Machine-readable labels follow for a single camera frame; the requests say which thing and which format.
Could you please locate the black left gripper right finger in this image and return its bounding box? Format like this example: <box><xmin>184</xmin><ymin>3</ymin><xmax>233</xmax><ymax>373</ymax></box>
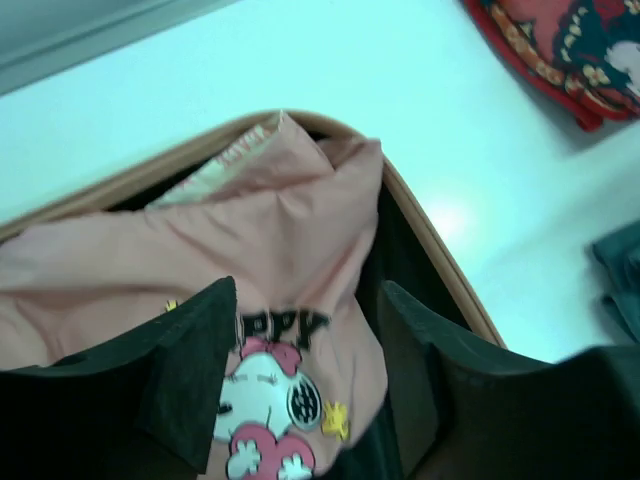
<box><xmin>378</xmin><ymin>282</ymin><xmax>639</xmax><ymax>479</ymax></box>

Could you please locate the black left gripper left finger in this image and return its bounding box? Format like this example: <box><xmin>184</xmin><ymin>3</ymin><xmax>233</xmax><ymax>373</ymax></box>
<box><xmin>1</xmin><ymin>277</ymin><xmax>237</xmax><ymax>479</ymax></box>

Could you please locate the blue-grey cloth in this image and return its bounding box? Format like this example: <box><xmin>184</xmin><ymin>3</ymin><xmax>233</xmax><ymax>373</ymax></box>
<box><xmin>592</xmin><ymin>221</ymin><xmax>639</xmax><ymax>343</ymax></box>

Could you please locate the pink cartoon print shirt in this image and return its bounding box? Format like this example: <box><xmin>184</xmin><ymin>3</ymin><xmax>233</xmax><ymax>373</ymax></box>
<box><xmin>1</xmin><ymin>112</ymin><xmax>399</xmax><ymax>479</ymax></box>

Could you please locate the red cartoon print cloth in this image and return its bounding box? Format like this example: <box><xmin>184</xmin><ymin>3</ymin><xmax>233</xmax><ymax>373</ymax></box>
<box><xmin>463</xmin><ymin>0</ymin><xmax>639</xmax><ymax>132</ymax></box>

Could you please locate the pink hard-shell suitcase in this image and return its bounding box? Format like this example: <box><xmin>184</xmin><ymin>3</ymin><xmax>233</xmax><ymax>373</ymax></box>
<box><xmin>0</xmin><ymin>108</ymin><xmax>509</xmax><ymax>351</ymax></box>

